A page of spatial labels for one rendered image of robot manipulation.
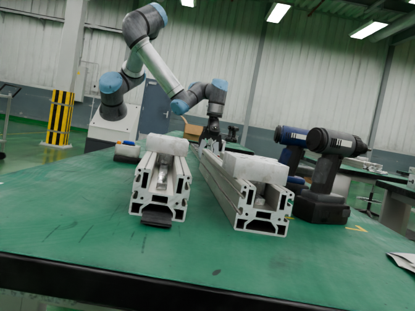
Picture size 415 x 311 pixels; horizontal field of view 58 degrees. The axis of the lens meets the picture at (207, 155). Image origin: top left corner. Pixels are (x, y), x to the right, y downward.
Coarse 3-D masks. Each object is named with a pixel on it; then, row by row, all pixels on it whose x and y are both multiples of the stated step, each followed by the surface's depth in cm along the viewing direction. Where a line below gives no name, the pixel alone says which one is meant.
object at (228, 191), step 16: (208, 160) 128; (208, 176) 115; (224, 176) 93; (224, 192) 89; (240, 192) 68; (272, 192) 73; (288, 192) 68; (224, 208) 80; (240, 208) 70; (256, 208) 69; (272, 208) 71; (288, 208) 69; (240, 224) 71; (256, 224) 73; (272, 224) 69
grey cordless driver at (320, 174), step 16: (320, 128) 85; (320, 144) 85; (336, 144) 86; (352, 144) 88; (320, 160) 88; (336, 160) 88; (320, 176) 87; (304, 192) 90; (320, 192) 88; (304, 208) 87; (320, 208) 85; (336, 208) 88; (336, 224) 90
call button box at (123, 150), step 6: (120, 144) 128; (126, 144) 129; (132, 144) 132; (120, 150) 128; (126, 150) 128; (132, 150) 128; (138, 150) 129; (114, 156) 128; (120, 156) 128; (126, 156) 128; (132, 156) 128; (126, 162) 128; (132, 162) 129; (138, 162) 132
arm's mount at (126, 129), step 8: (128, 104) 213; (96, 112) 205; (128, 112) 208; (136, 112) 209; (96, 120) 201; (104, 120) 202; (120, 120) 203; (128, 120) 204; (136, 120) 209; (96, 128) 199; (104, 128) 199; (112, 128) 199; (120, 128) 199; (128, 128) 200; (136, 128) 213; (88, 136) 199; (96, 136) 199; (104, 136) 199; (112, 136) 199; (120, 136) 199; (128, 136) 199
